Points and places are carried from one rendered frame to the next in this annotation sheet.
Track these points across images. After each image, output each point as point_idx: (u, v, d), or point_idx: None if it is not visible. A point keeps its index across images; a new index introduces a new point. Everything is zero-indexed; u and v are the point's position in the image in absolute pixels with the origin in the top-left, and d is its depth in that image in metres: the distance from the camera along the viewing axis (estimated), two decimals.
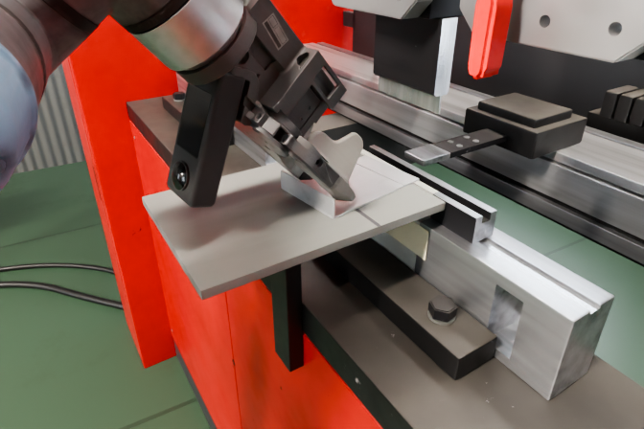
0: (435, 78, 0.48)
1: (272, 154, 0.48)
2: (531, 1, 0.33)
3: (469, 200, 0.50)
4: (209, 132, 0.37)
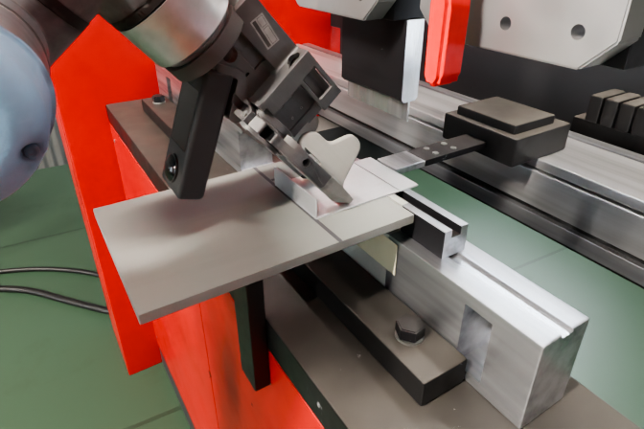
0: (402, 82, 0.45)
1: None
2: (491, 1, 0.31)
3: (439, 213, 0.47)
4: (195, 127, 0.39)
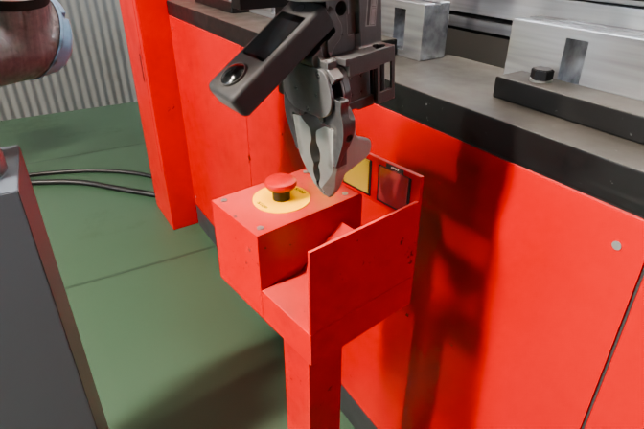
0: None
1: (304, 138, 0.49)
2: None
3: None
4: (287, 44, 0.40)
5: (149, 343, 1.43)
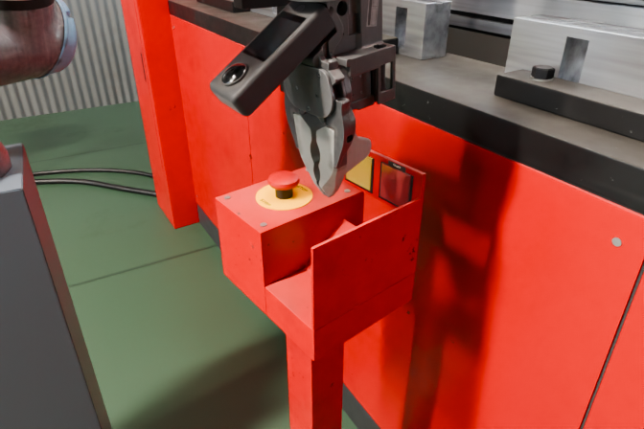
0: None
1: (304, 138, 0.49)
2: None
3: None
4: (287, 44, 0.40)
5: (151, 341, 1.44)
